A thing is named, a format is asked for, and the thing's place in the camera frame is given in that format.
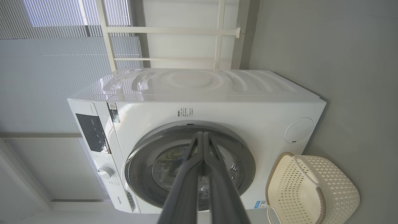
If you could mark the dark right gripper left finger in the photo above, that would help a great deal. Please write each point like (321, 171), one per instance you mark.
(185, 193)

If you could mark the small printed text label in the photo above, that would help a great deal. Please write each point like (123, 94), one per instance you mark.
(185, 112)

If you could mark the black round washing machine door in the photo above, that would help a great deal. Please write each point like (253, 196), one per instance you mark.
(140, 168)

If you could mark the grey slatted window blind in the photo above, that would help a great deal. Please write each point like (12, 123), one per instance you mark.
(46, 15)

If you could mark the blue energy label sticker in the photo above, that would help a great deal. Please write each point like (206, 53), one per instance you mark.
(260, 204)

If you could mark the white pleated window blind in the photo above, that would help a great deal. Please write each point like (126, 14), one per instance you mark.
(46, 84)
(56, 168)

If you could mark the round white filter cover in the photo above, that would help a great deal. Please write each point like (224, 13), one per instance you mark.
(298, 130)

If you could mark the white front-load washing machine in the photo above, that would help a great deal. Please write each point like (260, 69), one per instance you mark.
(248, 105)

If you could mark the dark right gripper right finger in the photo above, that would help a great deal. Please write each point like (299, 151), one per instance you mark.
(222, 193)

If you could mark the white metal frame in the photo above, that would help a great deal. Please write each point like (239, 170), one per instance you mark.
(171, 30)

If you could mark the black QR code sticker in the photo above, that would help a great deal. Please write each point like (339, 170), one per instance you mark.
(113, 112)

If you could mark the black control display panel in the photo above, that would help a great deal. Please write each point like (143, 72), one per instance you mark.
(91, 132)

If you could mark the cream perforated laundry basket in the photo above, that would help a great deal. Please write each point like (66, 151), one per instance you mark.
(335, 186)

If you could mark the white round control knob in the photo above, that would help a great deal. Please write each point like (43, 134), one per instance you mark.
(105, 172)

